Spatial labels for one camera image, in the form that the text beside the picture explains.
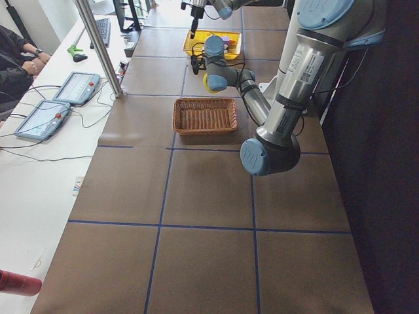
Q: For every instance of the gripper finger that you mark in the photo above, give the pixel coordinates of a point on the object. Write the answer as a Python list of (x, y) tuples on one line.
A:
[(194, 28)]

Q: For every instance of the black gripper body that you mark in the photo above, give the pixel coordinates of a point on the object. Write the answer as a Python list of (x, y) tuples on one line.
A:
[(196, 13)]

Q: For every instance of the yellow tape roll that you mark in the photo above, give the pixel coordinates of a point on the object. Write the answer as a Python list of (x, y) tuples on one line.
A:
[(206, 85)]

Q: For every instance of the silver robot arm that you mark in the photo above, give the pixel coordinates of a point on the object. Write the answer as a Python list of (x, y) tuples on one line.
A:
[(224, 9), (321, 29)]

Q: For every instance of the yellow plastic basket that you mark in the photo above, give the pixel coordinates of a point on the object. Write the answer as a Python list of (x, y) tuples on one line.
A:
[(196, 45)]

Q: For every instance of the brown wicker basket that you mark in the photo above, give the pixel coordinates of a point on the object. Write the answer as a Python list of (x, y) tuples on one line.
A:
[(199, 115)]

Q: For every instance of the black monitor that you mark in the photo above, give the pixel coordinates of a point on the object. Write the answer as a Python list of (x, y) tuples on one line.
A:
[(132, 14)]

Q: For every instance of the black keyboard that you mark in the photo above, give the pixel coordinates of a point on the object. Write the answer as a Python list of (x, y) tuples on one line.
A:
[(104, 28)]

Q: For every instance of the far teach pendant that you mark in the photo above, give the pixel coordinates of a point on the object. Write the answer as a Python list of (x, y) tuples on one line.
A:
[(77, 88)]

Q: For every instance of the teach pendant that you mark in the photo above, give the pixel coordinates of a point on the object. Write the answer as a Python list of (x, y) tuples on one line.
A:
[(44, 120), (77, 88)]

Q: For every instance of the seated person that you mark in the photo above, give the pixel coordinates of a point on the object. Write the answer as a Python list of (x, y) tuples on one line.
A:
[(21, 62)]

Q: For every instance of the near teach pendant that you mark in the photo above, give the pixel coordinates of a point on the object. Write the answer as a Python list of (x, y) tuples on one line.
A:
[(44, 120)]

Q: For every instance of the red cylinder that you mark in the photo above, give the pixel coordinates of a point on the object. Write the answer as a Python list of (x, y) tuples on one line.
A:
[(14, 283)]

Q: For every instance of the aluminium frame post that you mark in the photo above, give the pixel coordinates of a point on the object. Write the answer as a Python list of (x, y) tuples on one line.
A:
[(89, 22)]

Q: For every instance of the green handled tool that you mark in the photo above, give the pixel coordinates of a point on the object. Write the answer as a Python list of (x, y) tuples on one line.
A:
[(75, 52)]

